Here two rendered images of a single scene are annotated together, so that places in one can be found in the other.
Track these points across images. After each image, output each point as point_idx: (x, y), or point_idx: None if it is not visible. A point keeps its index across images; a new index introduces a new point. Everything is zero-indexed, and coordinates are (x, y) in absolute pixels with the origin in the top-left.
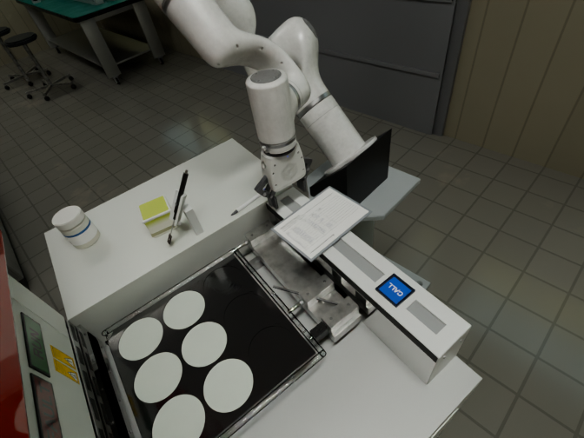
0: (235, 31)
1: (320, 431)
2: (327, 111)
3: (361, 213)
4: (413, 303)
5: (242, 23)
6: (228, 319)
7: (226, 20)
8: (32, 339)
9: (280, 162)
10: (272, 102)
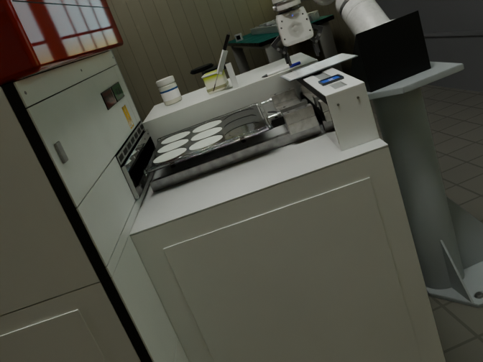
0: None
1: (251, 173)
2: (358, 3)
3: (348, 57)
4: (337, 83)
5: None
6: (228, 125)
7: None
8: (117, 88)
9: (286, 19)
10: None
